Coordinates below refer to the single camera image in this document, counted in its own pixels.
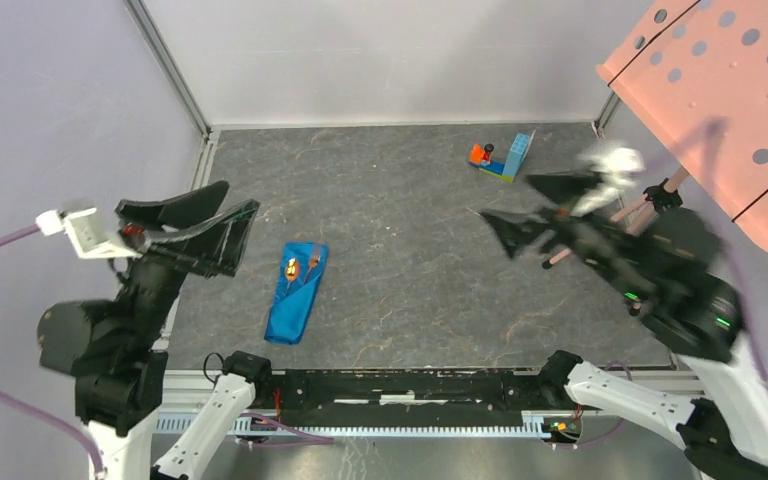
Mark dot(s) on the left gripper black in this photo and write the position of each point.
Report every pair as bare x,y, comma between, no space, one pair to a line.
218,242

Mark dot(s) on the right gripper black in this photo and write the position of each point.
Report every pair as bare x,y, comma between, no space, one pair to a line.
515,229

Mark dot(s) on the blue cloth napkin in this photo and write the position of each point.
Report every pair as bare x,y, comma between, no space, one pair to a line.
289,315

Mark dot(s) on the iridescent spoon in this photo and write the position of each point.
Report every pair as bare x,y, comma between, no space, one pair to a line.
290,273

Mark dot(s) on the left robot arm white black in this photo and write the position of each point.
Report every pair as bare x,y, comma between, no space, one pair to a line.
109,347

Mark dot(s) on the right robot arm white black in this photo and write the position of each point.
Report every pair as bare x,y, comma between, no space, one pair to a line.
699,317

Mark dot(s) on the toy brick set colourful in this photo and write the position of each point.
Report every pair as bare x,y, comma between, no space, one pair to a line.
482,157

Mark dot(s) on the pink perforated music stand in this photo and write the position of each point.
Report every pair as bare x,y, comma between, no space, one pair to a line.
695,73

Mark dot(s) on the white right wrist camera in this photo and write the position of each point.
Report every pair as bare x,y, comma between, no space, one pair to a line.
616,166

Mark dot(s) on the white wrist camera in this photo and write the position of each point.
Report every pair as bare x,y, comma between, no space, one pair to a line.
616,166
87,233

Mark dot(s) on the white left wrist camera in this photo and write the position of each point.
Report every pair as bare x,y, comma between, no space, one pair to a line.
87,233

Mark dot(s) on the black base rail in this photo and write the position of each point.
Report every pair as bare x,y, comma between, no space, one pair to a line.
321,407

